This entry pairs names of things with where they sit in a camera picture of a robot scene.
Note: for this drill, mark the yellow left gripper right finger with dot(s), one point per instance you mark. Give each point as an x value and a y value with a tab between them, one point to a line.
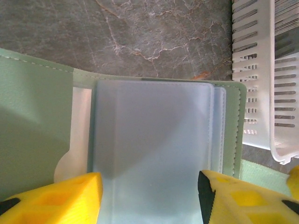
245	203

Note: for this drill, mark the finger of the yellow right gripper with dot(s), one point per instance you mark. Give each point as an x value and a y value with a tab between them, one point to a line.
294	179

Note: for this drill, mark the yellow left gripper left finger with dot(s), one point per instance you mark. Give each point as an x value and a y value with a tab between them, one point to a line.
58	203

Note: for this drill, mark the mint green card holder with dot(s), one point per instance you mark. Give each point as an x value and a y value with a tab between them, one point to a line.
151	128

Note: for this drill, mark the white slotted plastic basket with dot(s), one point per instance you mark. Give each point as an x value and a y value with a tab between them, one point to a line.
264	105

